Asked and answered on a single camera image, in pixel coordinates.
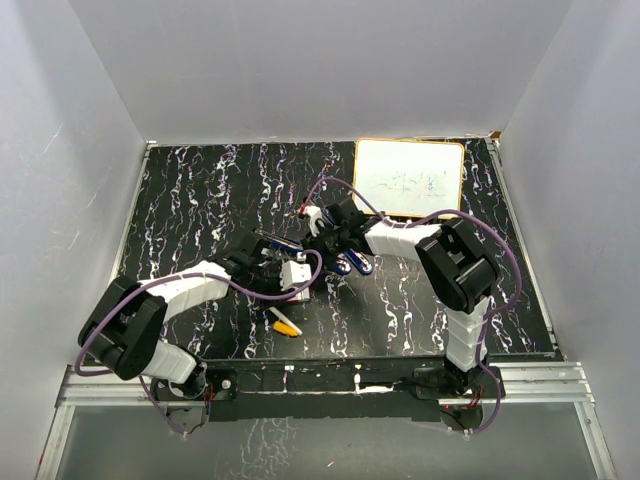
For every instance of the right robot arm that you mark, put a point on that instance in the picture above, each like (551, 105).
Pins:
(460, 270)

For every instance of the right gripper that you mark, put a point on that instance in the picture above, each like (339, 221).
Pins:
(315, 242)

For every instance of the white marker pen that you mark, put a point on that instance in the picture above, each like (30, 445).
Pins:
(283, 318)

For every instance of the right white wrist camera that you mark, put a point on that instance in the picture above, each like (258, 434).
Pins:
(315, 218)

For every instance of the small whiteboard orange frame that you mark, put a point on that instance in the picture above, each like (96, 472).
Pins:
(410, 178)

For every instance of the red white staple box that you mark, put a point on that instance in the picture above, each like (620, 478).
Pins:
(302, 297)

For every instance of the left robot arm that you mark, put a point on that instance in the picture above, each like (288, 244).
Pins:
(123, 332)

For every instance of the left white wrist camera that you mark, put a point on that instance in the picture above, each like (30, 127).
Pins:
(295, 273)

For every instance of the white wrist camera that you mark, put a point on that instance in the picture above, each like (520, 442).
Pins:
(315, 218)
(295, 273)

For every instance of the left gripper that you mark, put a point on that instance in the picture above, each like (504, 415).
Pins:
(276, 269)

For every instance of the yellow marker cap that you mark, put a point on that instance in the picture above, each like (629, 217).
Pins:
(284, 329)

